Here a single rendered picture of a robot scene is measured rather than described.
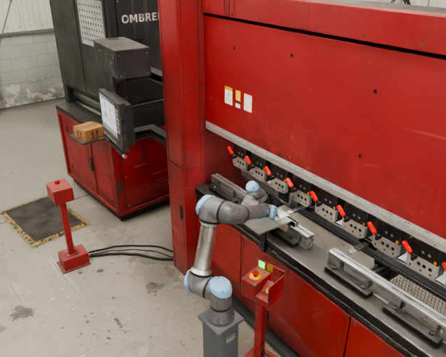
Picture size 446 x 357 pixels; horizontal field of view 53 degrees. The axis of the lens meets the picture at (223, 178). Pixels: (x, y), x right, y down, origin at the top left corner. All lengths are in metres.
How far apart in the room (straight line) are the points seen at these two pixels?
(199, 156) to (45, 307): 1.72
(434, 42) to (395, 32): 0.18
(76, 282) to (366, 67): 2.95
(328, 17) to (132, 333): 2.54
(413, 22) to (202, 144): 1.89
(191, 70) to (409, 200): 1.73
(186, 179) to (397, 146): 1.78
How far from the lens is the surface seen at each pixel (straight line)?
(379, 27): 2.14
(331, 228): 3.01
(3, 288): 4.30
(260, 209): 2.46
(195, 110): 3.30
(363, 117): 2.26
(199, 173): 3.50
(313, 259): 2.79
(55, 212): 5.18
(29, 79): 9.08
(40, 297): 4.08
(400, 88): 2.12
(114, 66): 3.18
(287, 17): 2.53
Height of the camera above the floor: 2.51
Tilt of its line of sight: 27 degrees down
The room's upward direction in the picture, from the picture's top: straight up
